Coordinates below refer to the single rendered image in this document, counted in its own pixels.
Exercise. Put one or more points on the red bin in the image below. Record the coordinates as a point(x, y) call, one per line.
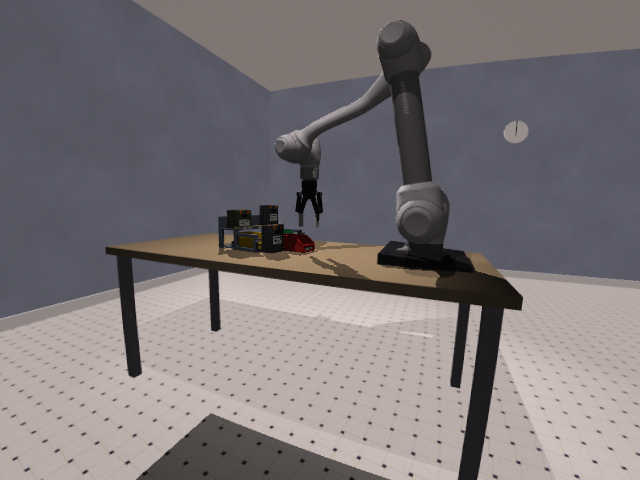
point(297, 243)

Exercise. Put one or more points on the yellow open bin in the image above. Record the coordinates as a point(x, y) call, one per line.
point(248, 242)

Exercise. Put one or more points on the dark grey bin shelf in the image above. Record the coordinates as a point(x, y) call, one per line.
point(255, 221)

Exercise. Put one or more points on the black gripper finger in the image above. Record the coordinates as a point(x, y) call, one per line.
point(317, 208)
point(300, 205)

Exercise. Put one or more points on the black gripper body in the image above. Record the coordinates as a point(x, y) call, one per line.
point(312, 184)

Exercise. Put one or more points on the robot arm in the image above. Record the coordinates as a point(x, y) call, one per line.
point(403, 58)

